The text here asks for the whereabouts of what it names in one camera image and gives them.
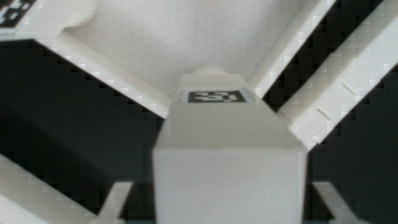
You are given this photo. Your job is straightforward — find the white desk leg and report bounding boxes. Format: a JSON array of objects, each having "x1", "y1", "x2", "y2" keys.
[
  {"x1": 153, "y1": 66, "x2": 307, "y2": 224},
  {"x1": 0, "y1": 0, "x2": 99, "y2": 42}
]

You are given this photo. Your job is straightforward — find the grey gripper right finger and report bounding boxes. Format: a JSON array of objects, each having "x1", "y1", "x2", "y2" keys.
[{"x1": 313, "y1": 181, "x2": 371, "y2": 224}]

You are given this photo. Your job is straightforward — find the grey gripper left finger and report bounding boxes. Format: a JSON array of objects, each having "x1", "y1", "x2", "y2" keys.
[{"x1": 87, "y1": 181, "x2": 133, "y2": 224}]

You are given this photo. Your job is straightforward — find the white L-shaped obstacle fence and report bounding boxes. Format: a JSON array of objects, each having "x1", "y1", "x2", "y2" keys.
[{"x1": 0, "y1": 0, "x2": 398, "y2": 224}]

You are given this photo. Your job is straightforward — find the white desk top tray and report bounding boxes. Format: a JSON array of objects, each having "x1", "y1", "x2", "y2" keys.
[{"x1": 37, "y1": 0, "x2": 336, "y2": 116}]

